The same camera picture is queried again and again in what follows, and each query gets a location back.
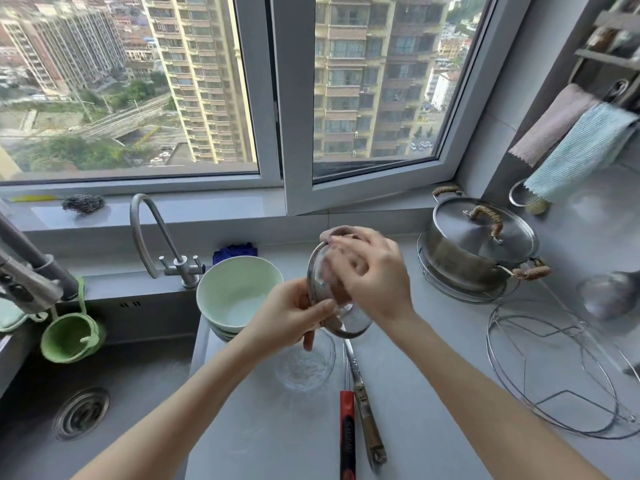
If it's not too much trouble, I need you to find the wall mounted kitchen rack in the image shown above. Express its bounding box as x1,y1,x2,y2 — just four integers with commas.
569,0,640,115

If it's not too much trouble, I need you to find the clear glass bowl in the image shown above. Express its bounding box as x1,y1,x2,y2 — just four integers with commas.
274,329,337,393
305,239,374,340

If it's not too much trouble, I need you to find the light blue hanging cloth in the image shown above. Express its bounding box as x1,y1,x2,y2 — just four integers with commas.
523,102,640,203

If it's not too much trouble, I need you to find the white window frame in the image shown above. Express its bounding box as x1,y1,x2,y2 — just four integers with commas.
0,0,284,196

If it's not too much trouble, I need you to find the small round steel strainer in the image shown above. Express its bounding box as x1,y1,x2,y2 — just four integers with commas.
508,178,552,216

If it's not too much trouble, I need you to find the person's left forearm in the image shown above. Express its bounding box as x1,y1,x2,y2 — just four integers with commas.
72,333,275,480

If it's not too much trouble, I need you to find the steel sink drain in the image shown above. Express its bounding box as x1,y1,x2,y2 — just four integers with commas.
52,387,111,442

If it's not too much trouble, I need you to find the grey kitchen sink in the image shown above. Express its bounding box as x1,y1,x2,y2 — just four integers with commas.
0,315,202,480

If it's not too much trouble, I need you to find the grey gooseneck tap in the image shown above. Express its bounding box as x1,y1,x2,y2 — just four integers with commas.
129,193,206,289

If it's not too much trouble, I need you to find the round wire steaming rack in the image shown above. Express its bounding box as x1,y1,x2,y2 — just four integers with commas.
485,299,640,441

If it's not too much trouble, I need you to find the steel pot lid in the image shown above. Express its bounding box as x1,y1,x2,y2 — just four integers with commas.
432,197,540,264

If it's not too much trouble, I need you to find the wooden handled knife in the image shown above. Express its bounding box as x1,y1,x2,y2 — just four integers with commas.
344,340,388,471

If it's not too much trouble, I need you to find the stainless steel pot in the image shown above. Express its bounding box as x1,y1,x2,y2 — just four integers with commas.
419,186,552,296

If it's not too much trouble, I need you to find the steel pull-down faucet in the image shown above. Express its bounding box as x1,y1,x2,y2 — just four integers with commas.
0,210,81,316

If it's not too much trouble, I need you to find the person's left hand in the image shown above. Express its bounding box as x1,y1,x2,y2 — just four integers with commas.
243,278,336,360

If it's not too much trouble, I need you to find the person's right forearm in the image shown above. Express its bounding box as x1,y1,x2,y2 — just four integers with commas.
380,306,610,480

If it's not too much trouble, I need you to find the pale green bowl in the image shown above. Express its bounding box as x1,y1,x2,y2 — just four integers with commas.
196,256,285,336
207,320,242,344

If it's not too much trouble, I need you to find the pink hanging cloth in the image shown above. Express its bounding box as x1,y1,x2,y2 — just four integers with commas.
508,84,600,168

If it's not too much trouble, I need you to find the person's right hand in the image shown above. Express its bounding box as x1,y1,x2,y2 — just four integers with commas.
324,227,417,336

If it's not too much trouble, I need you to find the green silicone hanging cup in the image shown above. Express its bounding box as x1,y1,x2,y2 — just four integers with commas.
40,277,107,365

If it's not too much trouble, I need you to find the steel wool scrubber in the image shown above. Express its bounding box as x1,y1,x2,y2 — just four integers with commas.
61,193,106,215

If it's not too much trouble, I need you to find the open white window sash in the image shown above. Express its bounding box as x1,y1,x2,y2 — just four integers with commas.
269,0,502,216

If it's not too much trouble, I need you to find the red handled knife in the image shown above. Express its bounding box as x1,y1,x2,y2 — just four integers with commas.
339,341,357,480

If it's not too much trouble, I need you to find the steel ladle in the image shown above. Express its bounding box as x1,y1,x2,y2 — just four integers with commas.
575,270,640,321

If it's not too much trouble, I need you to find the blue scrub brush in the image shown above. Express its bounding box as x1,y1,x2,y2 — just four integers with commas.
212,243,259,268

